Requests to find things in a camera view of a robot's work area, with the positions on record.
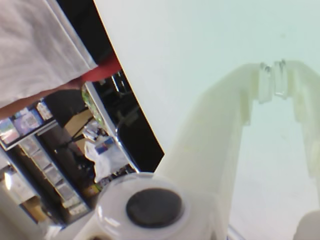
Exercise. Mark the person's white shirt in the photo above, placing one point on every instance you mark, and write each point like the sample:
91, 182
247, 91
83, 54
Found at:
30, 37

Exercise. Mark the white storage shelf unit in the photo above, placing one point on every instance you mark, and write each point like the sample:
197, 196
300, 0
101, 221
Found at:
50, 170

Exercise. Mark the white plastic bag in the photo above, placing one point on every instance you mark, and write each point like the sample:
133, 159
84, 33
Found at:
107, 160

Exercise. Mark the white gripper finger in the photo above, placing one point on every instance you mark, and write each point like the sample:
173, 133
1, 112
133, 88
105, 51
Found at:
308, 100
200, 162

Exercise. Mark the orange plate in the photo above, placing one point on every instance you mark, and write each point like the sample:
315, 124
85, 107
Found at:
105, 72

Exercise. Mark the person's bare forearm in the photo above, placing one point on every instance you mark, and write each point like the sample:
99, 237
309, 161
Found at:
37, 98

